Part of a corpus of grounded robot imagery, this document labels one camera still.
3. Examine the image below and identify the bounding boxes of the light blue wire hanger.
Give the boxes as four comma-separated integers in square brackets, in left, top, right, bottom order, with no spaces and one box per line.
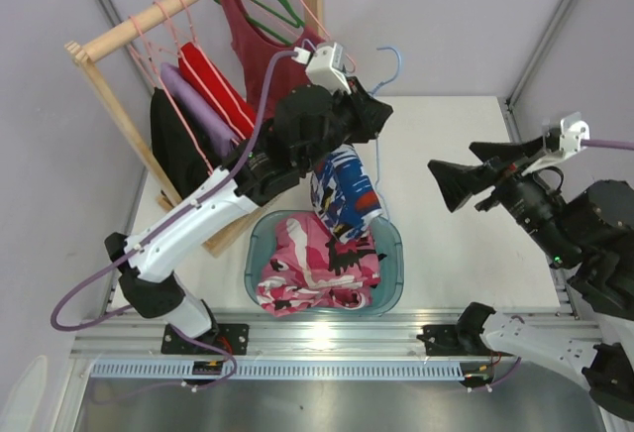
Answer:
[370,46,402,220]

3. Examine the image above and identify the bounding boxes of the blue patterned trousers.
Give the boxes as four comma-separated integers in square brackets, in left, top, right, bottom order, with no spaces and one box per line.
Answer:
[310,145,382,243]

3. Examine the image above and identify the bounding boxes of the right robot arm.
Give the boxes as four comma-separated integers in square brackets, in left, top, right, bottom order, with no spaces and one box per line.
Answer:
[428,135,633,421]

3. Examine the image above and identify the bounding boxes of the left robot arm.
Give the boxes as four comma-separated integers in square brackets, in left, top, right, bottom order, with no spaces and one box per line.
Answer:
[105,77,393,344]

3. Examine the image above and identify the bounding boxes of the pink hanger with red garment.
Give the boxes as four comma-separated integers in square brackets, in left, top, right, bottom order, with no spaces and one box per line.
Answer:
[170,0,259,134]

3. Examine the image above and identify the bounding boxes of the pink hanger with purple garment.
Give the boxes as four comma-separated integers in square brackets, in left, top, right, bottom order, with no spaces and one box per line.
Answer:
[154,1,255,146]

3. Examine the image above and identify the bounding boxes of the pink hanger with black garment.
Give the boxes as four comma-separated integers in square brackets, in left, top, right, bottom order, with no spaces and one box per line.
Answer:
[128,16,218,180]

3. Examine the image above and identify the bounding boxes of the red garment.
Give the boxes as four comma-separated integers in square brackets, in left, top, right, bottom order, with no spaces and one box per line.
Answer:
[178,42,259,141]

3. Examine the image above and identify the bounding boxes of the teal plastic basket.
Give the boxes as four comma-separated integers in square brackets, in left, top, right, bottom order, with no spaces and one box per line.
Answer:
[245,210,404,317]

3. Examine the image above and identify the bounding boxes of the purple garment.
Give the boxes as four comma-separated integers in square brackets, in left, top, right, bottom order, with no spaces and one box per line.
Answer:
[159,62,239,158]

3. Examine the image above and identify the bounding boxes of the pink camouflage garment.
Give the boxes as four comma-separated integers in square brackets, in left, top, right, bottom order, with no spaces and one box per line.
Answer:
[255,212,383,317]

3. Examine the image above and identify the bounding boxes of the black garment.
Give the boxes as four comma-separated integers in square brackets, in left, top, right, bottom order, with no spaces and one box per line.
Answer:
[150,87,209,198]

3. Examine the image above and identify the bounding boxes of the wooden clothes rack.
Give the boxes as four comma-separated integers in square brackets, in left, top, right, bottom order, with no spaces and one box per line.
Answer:
[64,0,325,258]

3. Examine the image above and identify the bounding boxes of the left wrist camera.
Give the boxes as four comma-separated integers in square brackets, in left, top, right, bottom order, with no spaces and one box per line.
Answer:
[292,42,352,94]

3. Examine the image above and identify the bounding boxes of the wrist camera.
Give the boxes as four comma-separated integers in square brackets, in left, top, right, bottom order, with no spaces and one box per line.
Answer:
[521,112,590,175]
[292,42,352,94]

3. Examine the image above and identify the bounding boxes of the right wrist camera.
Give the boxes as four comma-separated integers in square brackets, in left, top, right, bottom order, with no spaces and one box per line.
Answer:
[521,112,590,175]

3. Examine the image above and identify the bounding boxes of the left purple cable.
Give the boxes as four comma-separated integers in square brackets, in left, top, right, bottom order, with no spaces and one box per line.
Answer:
[51,50,303,332]

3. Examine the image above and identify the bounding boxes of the aluminium mounting rail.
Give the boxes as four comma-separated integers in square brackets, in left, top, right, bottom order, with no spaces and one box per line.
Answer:
[70,309,461,361]

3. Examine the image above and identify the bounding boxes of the white slotted cable duct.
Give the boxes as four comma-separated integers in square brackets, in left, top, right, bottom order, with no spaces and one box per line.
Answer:
[90,359,465,381]

